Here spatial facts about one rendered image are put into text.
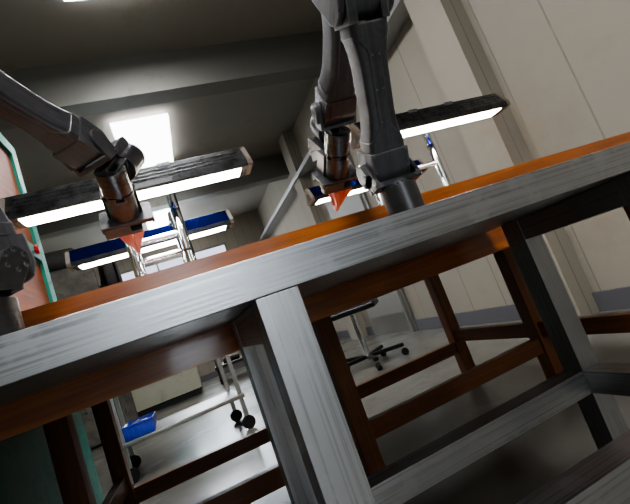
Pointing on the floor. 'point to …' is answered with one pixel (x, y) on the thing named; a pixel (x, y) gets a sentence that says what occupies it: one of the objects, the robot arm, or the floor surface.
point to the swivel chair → (364, 337)
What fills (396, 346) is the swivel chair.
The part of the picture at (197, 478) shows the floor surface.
